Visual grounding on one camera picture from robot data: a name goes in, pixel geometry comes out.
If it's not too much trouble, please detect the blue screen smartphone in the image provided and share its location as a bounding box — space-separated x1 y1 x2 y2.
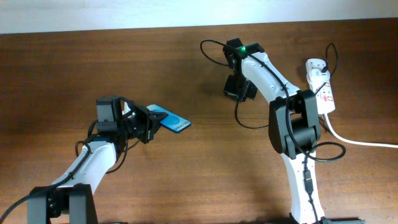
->
147 104 192 134

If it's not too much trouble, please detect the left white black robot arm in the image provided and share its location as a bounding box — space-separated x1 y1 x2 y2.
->
27 96 168 223

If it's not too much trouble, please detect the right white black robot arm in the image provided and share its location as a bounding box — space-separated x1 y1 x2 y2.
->
223 38 325 223

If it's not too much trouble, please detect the white USB charger adapter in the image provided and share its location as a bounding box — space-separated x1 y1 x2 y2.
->
307 69 330 84

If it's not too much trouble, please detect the white power strip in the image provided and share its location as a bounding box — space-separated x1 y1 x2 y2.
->
305 58 335 115

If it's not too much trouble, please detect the white power strip cord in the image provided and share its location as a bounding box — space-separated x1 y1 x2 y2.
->
322 113 398 149

